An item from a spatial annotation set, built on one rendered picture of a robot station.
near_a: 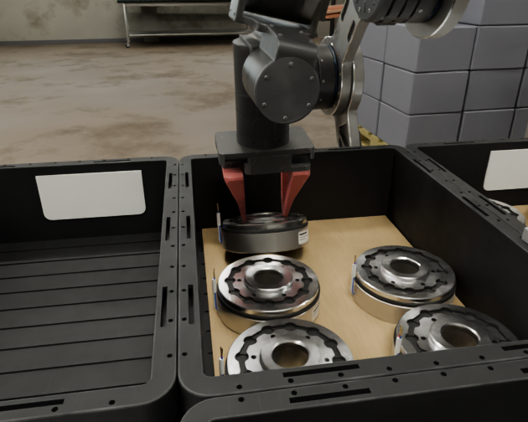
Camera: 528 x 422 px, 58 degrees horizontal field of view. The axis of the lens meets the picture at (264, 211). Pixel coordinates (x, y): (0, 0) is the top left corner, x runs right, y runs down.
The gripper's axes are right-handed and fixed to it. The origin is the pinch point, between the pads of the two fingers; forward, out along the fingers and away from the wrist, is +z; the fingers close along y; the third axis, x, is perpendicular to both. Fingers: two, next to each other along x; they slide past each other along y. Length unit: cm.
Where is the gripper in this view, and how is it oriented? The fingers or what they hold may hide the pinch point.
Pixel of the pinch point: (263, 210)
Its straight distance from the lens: 56.6
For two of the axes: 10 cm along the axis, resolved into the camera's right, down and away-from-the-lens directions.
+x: -1.6, -5.0, 8.5
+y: 9.9, -0.9, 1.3
